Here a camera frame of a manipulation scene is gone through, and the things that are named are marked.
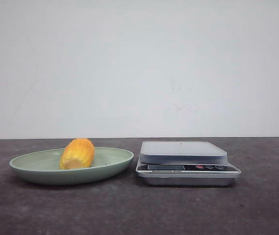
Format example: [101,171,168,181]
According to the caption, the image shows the yellow corn cob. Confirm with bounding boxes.
[59,138,94,169]

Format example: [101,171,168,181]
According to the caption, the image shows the silver digital kitchen scale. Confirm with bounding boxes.
[136,141,241,187]

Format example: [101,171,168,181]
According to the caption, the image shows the green shallow plate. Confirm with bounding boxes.
[9,147,134,186]

